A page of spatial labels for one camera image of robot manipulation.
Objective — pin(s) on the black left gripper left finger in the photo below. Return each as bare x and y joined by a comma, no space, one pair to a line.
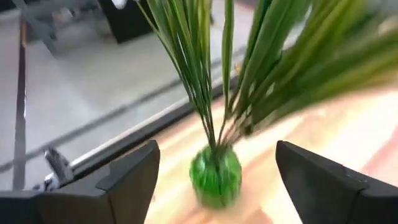
77,208

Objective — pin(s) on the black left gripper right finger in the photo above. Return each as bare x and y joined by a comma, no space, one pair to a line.
335,202

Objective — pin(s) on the green glass vase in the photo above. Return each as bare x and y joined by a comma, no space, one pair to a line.
214,177

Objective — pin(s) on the black box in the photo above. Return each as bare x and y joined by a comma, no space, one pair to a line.
127,21

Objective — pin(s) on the silver corner bracket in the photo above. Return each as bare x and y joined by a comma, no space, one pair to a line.
57,165

